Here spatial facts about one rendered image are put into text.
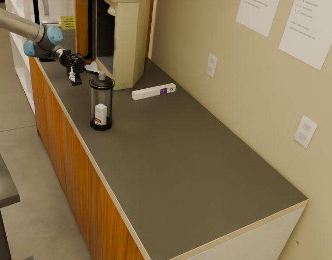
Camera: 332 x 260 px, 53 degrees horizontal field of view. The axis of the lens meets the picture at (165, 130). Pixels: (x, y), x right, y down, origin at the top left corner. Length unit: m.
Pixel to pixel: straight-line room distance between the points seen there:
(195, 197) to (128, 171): 0.28
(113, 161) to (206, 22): 0.88
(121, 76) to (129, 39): 0.21
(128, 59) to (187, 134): 0.53
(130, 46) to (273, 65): 0.74
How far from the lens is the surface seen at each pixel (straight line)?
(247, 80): 1.59
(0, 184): 1.32
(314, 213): 1.51
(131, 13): 1.74
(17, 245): 2.33
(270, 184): 1.44
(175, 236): 1.14
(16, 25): 1.56
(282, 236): 1.55
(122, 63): 1.81
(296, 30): 1.40
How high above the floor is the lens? 1.84
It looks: 35 degrees down
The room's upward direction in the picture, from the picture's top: 9 degrees clockwise
